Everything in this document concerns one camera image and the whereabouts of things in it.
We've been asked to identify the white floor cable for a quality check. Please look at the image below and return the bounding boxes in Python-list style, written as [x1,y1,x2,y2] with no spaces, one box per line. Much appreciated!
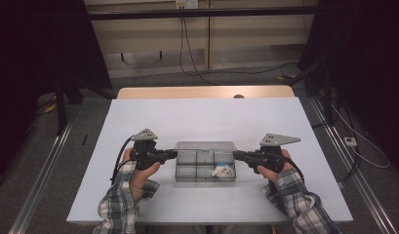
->
[331,102,391,170]

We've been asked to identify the person's right hand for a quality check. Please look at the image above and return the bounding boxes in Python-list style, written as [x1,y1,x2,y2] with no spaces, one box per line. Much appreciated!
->
[257,148,297,182]

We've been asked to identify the transparent grey compartment box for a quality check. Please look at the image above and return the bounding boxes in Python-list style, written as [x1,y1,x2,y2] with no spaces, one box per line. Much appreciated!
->
[174,140,238,183]

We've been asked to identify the white table mat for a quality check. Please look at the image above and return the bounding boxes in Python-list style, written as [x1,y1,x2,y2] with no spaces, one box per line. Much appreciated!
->
[65,97,354,225]

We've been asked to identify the person's left hand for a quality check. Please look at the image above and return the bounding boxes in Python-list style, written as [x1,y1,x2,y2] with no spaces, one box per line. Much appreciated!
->
[121,147,162,190]

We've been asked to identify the dark curtain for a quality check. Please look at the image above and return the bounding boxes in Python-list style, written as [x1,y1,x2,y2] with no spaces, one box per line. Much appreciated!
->
[0,0,114,187]
[298,0,399,176]

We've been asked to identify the black wall cable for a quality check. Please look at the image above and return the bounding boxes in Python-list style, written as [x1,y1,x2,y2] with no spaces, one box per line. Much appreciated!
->
[179,16,299,87]

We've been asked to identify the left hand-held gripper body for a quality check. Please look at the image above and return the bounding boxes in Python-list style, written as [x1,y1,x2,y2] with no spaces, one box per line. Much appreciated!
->
[130,128,166,171]

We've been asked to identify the aluminium floor rail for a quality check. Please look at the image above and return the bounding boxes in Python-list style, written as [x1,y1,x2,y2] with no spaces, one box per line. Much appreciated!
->
[7,121,75,234]
[307,97,399,234]

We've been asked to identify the black metal stand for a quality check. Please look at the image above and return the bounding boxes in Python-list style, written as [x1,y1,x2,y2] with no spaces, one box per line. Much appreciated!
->
[54,77,85,137]

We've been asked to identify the white wall socket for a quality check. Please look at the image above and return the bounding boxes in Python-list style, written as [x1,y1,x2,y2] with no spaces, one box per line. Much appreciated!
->
[175,0,199,10]

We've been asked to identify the black horizontal bar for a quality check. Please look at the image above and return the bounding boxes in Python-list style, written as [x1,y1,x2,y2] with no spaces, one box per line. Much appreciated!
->
[87,5,319,21]

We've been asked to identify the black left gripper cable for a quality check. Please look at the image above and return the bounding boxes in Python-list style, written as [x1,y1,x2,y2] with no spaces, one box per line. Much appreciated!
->
[110,135,137,187]

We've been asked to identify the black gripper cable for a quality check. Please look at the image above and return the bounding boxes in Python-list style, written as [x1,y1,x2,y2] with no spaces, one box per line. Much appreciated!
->
[110,135,137,187]
[280,155,306,183]

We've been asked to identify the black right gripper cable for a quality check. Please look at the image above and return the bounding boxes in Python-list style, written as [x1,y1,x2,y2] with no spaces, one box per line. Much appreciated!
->
[280,155,306,183]

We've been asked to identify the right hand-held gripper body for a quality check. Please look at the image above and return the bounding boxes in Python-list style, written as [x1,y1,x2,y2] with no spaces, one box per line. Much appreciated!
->
[248,133,301,175]

